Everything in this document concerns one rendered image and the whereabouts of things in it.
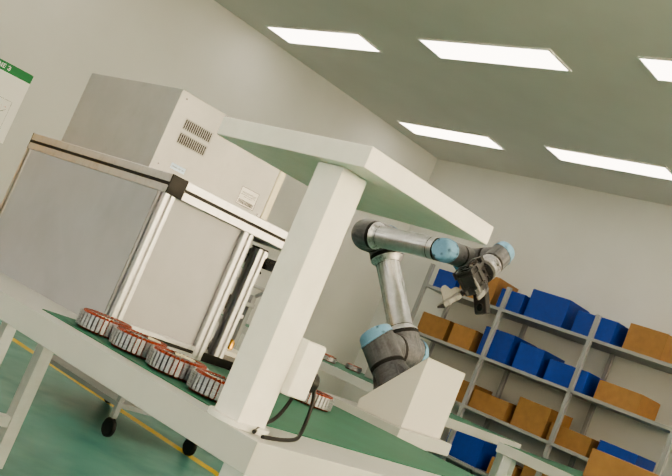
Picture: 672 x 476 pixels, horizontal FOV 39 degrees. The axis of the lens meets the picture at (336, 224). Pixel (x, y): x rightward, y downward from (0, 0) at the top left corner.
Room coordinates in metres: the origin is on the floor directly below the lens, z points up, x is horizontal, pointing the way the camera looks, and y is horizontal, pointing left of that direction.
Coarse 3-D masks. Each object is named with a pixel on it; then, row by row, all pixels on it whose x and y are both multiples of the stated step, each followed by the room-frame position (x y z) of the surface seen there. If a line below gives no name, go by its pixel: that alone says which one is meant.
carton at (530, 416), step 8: (520, 400) 8.84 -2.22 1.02; (528, 400) 8.78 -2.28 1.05; (520, 408) 8.81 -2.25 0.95; (528, 408) 8.76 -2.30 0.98; (536, 408) 8.70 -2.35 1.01; (544, 408) 8.64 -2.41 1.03; (520, 416) 8.79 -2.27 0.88; (528, 416) 8.73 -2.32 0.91; (536, 416) 8.67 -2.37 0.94; (544, 416) 8.62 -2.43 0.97; (552, 416) 8.62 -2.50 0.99; (568, 416) 8.80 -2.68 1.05; (512, 424) 8.83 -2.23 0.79; (520, 424) 8.77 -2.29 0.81; (528, 424) 8.71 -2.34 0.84; (536, 424) 8.65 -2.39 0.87; (544, 424) 8.60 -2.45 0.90; (568, 424) 8.83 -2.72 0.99; (536, 432) 8.63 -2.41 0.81; (544, 432) 8.60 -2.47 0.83
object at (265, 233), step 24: (48, 144) 2.46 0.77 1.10; (72, 144) 2.38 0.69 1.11; (96, 168) 2.27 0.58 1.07; (120, 168) 2.20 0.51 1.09; (144, 168) 2.13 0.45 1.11; (168, 192) 2.05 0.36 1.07; (192, 192) 2.09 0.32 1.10; (216, 216) 2.16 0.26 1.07; (240, 216) 2.20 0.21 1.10; (264, 240) 2.27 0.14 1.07
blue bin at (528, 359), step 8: (520, 344) 8.96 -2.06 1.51; (520, 352) 8.94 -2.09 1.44; (528, 352) 8.88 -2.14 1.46; (536, 352) 8.83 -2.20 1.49; (544, 352) 8.77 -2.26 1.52; (520, 360) 8.92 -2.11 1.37; (528, 360) 8.86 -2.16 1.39; (536, 360) 8.81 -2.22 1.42; (544, 360) 8.80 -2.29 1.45; (560, 360) 9.01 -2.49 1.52; (520, 368) 8.89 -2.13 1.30; (528, 368) 8.84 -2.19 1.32; (536, 368) 8.79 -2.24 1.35; (544, 368) 8.84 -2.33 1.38
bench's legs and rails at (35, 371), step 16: (48, 352) 3.53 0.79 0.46; (32, 368) 3.52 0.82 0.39; (32, 384) 3.53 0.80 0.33; (16, 400) 3.53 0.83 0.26; (32, 400) 3.55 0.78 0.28; (0, 416) 3.49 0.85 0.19; (16, 416) 3.52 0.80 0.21; (0, 432) 3.54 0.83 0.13; (16, 432) 3.54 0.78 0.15; (0, 448) 3.52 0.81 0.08; (0, 464) 3.54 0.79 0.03; (224, 464) 1.44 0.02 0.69
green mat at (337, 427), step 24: (48, 312) 1.92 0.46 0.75; (96, 336) 1.83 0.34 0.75; (144, 360) 1.77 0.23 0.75; (288, 408) 1.99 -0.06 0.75; (336, 408) 2.52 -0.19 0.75; (312, 432) 1.74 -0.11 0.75; (336, 432) 1.91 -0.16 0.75; (360, 432) 2.13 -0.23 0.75; (384, 432) 2.40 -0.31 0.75; (384, 456) 1.84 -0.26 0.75; (408, 456) 2.04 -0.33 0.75; (432, 456) 2.28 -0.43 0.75
